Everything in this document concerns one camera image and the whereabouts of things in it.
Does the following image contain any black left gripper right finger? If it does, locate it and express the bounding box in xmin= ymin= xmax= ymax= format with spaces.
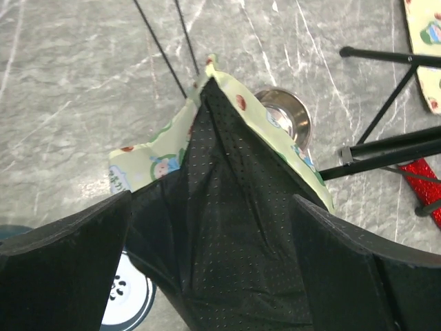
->
xmin=291 ymin=195 xmax=440 ymax=330

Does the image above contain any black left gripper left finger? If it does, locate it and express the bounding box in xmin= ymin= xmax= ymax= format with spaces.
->
xmin=1 ymin=191 xmax=131 ymax=330

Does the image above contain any green patterned pet tent fabric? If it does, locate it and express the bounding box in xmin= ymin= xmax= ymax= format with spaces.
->
xmin=109 ymin=56 xmax=334 ymax=330

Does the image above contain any black tent pole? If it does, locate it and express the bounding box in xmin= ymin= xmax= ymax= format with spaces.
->
xmin=174 ymin=0 xmax=200 ymax=75
xmin=133 ymin=0 xmax=187 ymax=99

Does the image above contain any teal double pet bowl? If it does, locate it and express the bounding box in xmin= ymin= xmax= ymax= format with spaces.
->
xmin=0 ymin=224 xmax=158 ymax=328

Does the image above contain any stainless steel pet bowl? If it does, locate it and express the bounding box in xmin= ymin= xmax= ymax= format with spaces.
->
xmin=254 ymin=86 xmax=312 ymax=151

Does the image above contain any green patterned tent mat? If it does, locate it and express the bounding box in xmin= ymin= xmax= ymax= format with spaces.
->
xmin=402 ymin=0 xmax=440 ymax=115

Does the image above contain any red glitter microphone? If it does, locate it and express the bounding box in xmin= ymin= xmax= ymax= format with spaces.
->
xmin=398 ymin=159 xmax=440 ymax=228

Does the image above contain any black music stand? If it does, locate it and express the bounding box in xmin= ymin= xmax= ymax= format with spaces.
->
xmin=318 ymin=46 xmax=441 ymax=217

